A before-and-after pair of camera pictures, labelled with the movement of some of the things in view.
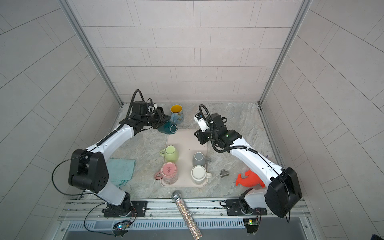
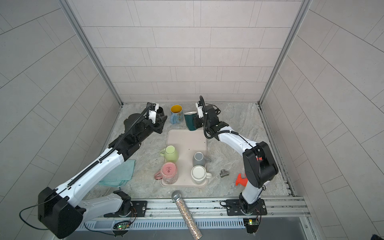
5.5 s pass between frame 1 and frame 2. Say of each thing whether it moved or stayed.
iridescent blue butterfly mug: stayed
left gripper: stayed
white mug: stayed
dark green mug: moved
